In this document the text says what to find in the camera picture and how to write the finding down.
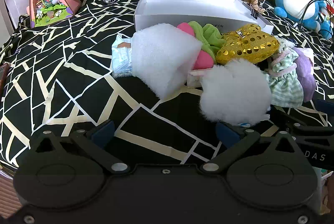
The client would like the pink tissue pack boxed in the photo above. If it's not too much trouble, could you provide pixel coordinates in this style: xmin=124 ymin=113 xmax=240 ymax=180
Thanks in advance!
xmin=187 ymin=69 xmax=217 ymax=88

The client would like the green checkered doll dress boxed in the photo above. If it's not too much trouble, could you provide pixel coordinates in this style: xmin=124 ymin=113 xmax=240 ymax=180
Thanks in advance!
xmin=263 ymin=48 xmax=304 ymax=108

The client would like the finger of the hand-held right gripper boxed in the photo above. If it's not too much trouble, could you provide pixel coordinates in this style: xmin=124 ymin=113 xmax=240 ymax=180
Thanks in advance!
xmin=313 ymin=99 xmax=334 ymax=127
xmin=271 ymin=107 xmax=328 ymax=133

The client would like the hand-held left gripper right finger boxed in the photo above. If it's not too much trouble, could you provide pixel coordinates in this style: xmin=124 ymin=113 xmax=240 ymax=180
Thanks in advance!
xmin=200 ymin=122 xmax=300 ymax=175

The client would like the black binder clip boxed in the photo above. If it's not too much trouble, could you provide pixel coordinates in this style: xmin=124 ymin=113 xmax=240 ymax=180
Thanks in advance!
xmin=249 ymin=4 xmax=259 ymax=20

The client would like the white foam block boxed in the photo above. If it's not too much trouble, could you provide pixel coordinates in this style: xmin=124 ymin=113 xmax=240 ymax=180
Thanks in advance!
xmin=130 ymin=23 xmax=202 ymax=99

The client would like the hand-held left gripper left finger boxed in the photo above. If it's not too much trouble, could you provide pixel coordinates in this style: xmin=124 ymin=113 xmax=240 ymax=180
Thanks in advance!
xmin=29 ymin=120 xmax=130 ymax=175

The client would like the clear plastic packet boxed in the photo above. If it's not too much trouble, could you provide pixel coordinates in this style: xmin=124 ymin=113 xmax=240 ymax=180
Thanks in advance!
xmin=112 ymin=34 xmax=133 ymax=78

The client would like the white cardboard box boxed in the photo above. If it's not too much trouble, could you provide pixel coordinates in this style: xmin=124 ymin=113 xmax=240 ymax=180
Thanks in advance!
xmin=134 ymin=0 xmax=274 ymax=35

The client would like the purple plush toy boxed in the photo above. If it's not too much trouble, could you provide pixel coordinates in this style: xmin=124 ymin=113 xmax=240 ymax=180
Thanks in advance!
xmin=292 ymin=47 xmax=317 ymax=102

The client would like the pink and green plush toy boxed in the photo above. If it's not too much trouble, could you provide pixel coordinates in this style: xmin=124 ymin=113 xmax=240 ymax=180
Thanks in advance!
xmin=177 ymin=21 xmax=227 ymax=70

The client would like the gold sequin pouch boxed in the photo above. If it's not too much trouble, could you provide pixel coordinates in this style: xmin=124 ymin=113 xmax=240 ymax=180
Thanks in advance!
xmin=215 ymin=24 xmax=280 ymax=65

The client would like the white fluffy pom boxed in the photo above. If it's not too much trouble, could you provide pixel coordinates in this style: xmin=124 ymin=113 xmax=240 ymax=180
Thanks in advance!
xmin=200 ymin=58 xmax=272 ymax=126

